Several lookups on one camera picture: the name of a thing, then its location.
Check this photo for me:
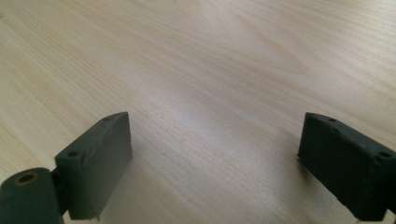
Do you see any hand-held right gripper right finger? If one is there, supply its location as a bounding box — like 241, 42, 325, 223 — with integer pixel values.
297, 112, 396, 222

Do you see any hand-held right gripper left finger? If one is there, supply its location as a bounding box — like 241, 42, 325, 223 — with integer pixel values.
54, 111, 134, 221

